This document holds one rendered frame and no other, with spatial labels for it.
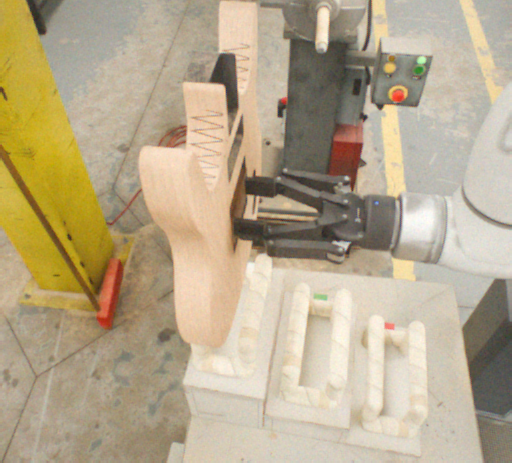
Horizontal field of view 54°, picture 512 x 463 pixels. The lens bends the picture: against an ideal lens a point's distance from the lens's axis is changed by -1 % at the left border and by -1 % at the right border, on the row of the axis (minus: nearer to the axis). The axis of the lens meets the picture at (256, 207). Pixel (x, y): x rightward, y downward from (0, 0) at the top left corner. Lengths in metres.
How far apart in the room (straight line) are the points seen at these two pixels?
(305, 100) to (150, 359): 1.22
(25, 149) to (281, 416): 1.15
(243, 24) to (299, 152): 1.50
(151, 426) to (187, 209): 1.70
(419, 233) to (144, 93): 2.88
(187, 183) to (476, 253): 0.37
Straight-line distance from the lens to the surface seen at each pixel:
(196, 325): 0.62
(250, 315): 0.87
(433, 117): 3.31
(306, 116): 2.01
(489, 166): 0.58
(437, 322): 1.25
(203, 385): 0.94
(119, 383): 2.19
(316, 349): 1.06
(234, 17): 0.67
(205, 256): 0.55
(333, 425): 1.01
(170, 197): 0.44
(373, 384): 1.01
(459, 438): 1.16
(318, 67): 1.87
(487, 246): 0.65
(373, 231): 0.65
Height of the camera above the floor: 1.98
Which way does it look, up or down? 49 degrees down
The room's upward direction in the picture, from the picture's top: straight up
